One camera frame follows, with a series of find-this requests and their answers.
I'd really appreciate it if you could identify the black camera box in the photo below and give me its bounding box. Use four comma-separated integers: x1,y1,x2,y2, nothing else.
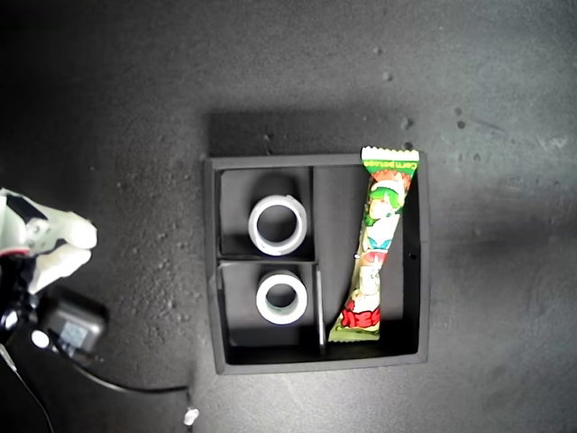
30,298,108,358

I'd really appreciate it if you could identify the black cable white plug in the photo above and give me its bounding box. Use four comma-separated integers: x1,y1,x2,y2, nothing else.
71,355,200,428

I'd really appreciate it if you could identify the thin black cable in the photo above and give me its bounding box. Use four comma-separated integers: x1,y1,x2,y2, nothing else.
0,345,56,433

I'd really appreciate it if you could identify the snack bar printed wrapper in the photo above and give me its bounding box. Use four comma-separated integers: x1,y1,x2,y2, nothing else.
327,145,420,344

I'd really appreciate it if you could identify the black tray with wells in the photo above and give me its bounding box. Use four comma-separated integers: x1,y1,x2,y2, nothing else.
201,152,429,376

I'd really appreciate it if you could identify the white tape roll green core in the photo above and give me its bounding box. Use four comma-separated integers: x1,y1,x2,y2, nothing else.
255,270,309,326

